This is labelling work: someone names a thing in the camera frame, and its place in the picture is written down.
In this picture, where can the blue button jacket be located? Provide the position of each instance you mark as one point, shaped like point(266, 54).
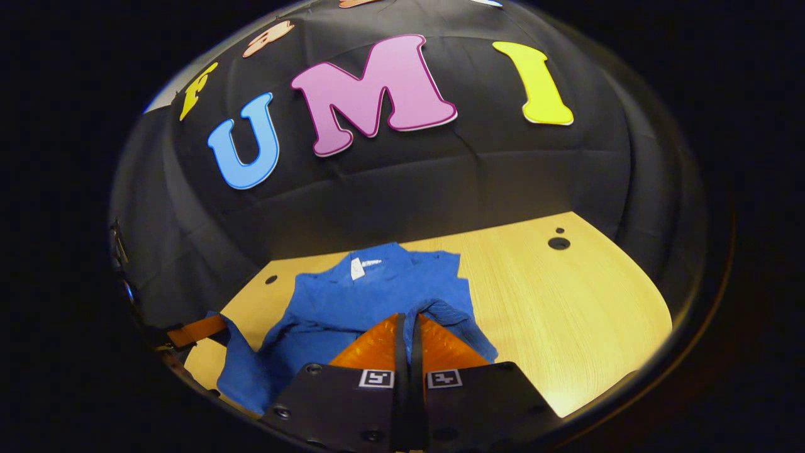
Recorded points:
point(352, 302)

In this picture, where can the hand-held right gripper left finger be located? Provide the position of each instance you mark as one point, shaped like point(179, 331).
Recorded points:
point(352, 409)

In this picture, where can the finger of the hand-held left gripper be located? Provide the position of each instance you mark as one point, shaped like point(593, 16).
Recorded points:
point(195, 331)

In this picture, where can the black backdrop cloth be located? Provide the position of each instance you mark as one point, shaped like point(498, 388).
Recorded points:
point(440, 170)

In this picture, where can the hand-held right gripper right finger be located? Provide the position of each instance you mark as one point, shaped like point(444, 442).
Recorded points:
point(478, 409)

